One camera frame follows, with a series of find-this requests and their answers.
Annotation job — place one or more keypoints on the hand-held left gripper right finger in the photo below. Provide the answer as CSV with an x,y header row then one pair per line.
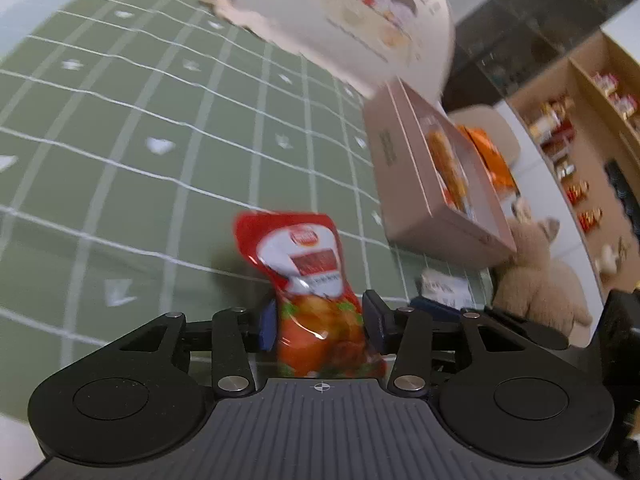
x,y
372,320

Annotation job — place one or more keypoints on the green grid mat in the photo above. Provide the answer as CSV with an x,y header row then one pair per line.
x,y
100,160

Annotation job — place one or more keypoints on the red chicken snack packet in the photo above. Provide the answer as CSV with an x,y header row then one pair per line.
x,y
310,260

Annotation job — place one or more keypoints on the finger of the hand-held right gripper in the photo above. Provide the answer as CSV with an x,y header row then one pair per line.
x,y
525,327

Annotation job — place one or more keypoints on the glass cabinet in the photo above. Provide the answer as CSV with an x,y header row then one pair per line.
x,y
525,35

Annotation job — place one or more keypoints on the white figurine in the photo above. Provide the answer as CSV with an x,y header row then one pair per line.
x,y
610,257

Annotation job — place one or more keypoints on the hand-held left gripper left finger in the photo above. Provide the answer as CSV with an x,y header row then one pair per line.
x,y
267,327

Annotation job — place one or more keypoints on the pink box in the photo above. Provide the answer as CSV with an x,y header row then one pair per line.
x,y
400,195

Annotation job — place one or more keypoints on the white cartoon print paper bag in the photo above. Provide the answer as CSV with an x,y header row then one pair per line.
x,y
325,35

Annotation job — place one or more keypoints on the bright orange bag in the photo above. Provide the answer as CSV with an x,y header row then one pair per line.
x,y
492,160

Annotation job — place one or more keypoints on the wooden shelf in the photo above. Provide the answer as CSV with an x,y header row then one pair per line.
x,y
590,85

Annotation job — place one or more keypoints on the row of red packaged goods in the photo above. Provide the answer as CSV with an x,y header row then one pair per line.
x,y
555,130

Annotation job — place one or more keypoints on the beige plush bear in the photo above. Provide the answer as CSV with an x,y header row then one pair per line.
x,y
535,280

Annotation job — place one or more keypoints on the white snack packet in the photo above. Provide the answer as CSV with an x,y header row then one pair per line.
x,y
442,285

